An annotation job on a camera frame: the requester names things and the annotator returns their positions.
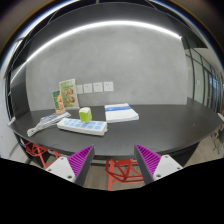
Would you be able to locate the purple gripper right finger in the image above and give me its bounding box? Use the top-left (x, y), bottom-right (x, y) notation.
top-left (134, 144), bottom-right (182, 184)

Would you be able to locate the curved ceiling light strip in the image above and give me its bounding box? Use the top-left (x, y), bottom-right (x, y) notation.
top-left (9, 20), bottom-right (183, 84)

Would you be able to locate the small green leaflet stand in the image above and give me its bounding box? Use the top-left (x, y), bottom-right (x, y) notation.
top-left (52, 90), bottom-right (65, 114)

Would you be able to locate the white wall socket left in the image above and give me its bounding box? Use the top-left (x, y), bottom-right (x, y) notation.
top-left (83, 83), bottom-right (93, 93)

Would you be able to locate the red wire chair left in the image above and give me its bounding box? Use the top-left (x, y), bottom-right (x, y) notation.
top-left (25, 142), bottom-right (60, 169)

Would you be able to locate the white wall socket right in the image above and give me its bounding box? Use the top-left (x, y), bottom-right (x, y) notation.
top-left (104, 82), bottom-right (114, 91)

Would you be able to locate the white wall socket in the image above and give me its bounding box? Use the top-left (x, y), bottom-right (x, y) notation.
top-left (93, 82), bottom-right (103, 92)
top-left (77, 85), bottom-right (83, 94)
top-left (104, 82), bottom-right (114, 91)
top-left (83, 83), bottom-right (93, 93)

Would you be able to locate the white wall socket middle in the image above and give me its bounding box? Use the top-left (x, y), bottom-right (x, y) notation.
top-left (93, 82), bottom-right (103, 92)

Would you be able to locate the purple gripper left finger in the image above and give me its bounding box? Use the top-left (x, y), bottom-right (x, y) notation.
top-left (47, 145), bottom-right (95, 186)

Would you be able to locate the green white charger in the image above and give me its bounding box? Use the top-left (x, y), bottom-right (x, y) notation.
top-left (79, 107), bottom-right (92, 123)

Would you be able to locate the red wire chair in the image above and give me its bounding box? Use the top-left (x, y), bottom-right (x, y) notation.
top-left (25, 142), bottom-right (60, 169)
top-left (105, 159), bottom-right (143, 190)

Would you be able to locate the glass partition wall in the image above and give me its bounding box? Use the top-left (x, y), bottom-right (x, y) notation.
top-left (182, 37), bottom-right (223, 113)

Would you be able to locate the red wire chair centre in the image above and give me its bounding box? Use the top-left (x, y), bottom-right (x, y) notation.
top-left (105, 159), bottom-right (143, 190)

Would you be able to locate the white blue book stack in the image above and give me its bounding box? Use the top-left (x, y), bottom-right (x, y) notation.
top-left (105, 103), bottom-right (139, 123)

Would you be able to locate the white power strip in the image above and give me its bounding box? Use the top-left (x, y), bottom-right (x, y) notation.
top-left (57, 118), bottom-right (107, 136)

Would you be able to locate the large green leaflet stand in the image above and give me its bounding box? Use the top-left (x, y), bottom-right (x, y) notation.
top-left (59, 79), bottom-right (79, 109)

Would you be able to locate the white wall socket leftmost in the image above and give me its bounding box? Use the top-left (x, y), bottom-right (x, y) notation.
top-left (77, 85), bottom-right (83, 94)

